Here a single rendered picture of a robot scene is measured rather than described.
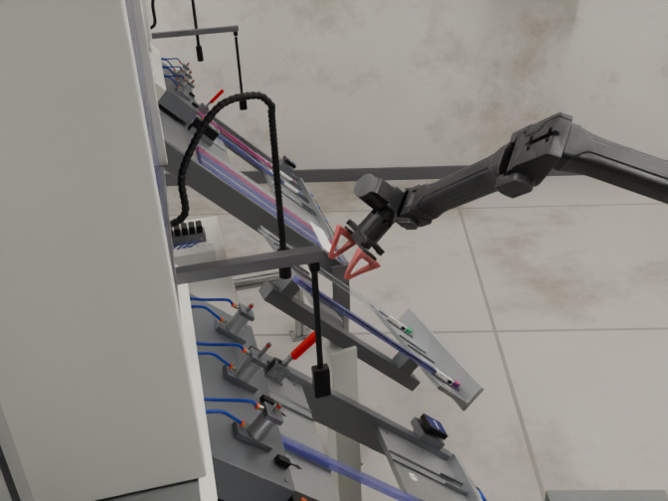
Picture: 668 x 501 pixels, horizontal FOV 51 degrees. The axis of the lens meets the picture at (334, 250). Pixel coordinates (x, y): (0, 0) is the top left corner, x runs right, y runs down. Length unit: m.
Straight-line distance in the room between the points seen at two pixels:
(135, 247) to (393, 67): 3.87
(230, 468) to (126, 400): 0.36
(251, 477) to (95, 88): 0.54
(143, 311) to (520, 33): 3.95
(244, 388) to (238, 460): 0.15
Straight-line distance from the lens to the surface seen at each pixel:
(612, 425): 2.69
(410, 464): 1.29
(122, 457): 0.48
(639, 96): 4.57
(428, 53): 4.22
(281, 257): 0.81
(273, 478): 0.83
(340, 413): 1.27
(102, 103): 0.36
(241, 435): 0.83
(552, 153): 1.10
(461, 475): 1.40
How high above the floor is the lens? 1.74
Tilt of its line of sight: 29 degrees down
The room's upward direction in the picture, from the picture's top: 3 degrees counter-clockwise
